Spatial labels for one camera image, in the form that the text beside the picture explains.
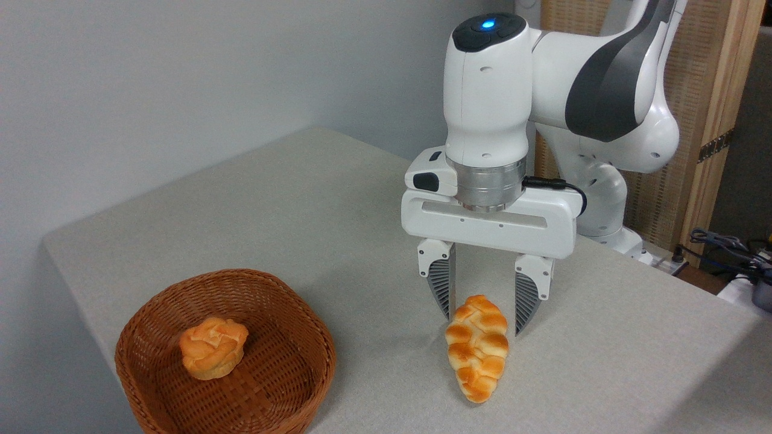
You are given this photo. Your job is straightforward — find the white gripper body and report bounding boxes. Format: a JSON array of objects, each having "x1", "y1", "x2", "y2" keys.
[{"x1": 401, "y1": 188, "x2": 578, "y2": 260}]

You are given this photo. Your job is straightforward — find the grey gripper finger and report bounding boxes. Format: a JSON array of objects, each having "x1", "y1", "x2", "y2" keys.
[
  {"x1": 514, "y1": 253, "x2": 554, "y2": 336},
  {"x1": 417, "y1": 238, "x2": 457, "y2": 321}
]

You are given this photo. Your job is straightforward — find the braided bread loaf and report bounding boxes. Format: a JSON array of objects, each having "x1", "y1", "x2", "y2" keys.
[{"x1": 445, "y1": 295, "x2": 510, "y2": 403}]

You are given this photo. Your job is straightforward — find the brown wicker basket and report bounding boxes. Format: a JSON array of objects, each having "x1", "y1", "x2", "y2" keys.
[{"x1": 115, "y1": 269, "x2": 337, "y2": 434}]

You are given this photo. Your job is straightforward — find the round bread bun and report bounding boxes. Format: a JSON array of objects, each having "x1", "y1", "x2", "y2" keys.
[{"x1": 179, "y1": 318, "x2": 249, "y2": 381}]

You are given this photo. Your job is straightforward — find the grey tablecloth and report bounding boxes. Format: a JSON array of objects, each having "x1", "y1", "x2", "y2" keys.
[{"x1": 42, "y1": 127, "x2": 772, "y2": 434}]

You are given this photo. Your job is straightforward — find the grey round container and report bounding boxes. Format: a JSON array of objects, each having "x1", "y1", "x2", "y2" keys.
[{"x1": 751, "y1": 270, "x2": 772, "y2": 313}]

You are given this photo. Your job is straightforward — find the metal screen hinge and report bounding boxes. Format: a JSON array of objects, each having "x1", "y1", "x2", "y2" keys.
[{"x1": 698, "y1": 128, "x2": 735, "y2": 164}]

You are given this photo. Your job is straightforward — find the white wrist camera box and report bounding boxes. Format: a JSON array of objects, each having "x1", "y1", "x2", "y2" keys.
[{"x1": 404, "y1": 146, "x2": 459, "y2": 197}]

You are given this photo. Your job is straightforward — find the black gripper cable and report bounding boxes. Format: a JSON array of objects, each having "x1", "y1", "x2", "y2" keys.
[{"x1": 522, "y1": 175, "x2": 588, "y2": 218}]

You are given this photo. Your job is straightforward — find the bundle of dark cables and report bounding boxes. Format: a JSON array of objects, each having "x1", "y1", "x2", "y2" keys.
[{"x1": 672, "y1": 228, "x2": 772, "y2": 284}]

